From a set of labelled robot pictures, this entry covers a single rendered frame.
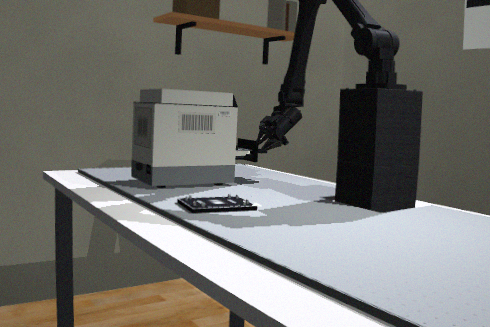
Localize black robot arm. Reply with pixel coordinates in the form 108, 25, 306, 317
259, 0, 407, 129

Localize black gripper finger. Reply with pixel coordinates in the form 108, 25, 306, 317
261, 139, 282, 150
256, 127, 274, 145

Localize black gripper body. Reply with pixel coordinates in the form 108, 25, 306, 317
262, 115, 293, 145

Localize off-white box-shaped machine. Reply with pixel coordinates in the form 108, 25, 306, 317
131, 89, 267, 188

